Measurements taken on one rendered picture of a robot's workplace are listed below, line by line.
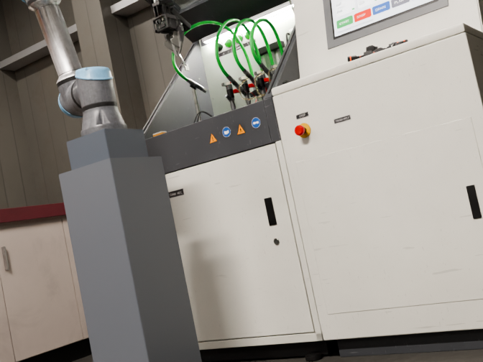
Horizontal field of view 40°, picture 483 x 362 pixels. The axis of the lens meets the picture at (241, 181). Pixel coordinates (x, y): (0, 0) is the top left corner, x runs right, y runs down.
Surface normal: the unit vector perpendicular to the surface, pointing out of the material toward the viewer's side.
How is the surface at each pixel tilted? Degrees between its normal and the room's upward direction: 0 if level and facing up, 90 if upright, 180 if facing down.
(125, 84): 90
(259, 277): 90
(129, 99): 90
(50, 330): 90
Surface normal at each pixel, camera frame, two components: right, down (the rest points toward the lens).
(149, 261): 0.81, -0.21
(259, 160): -0.57, 0.06
